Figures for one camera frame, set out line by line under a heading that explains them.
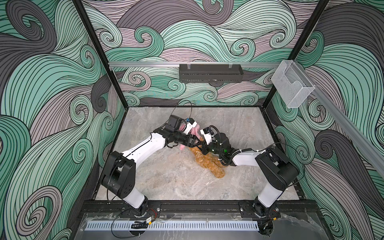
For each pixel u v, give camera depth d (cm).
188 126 76
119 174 44
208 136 79
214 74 95
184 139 73
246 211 73
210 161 83
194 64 95
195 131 84
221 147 70
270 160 48
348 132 58
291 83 80
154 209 73
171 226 73
